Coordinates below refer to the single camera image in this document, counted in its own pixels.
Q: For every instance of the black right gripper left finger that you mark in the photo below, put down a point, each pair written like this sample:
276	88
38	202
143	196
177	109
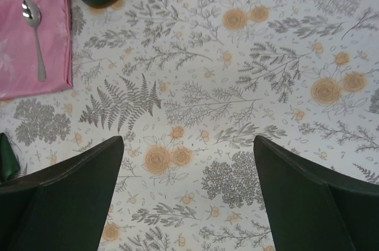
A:
64	206

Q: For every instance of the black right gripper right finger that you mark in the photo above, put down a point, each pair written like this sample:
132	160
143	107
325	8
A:
311	207

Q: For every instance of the dark green cloth napkin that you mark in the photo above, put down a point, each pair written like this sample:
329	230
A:
10	166

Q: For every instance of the pink placemat cloth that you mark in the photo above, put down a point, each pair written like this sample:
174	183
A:
33	64

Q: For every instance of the floral tablecloth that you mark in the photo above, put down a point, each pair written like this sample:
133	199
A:
188	84

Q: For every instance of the silver spoon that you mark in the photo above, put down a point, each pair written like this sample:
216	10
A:
32	16

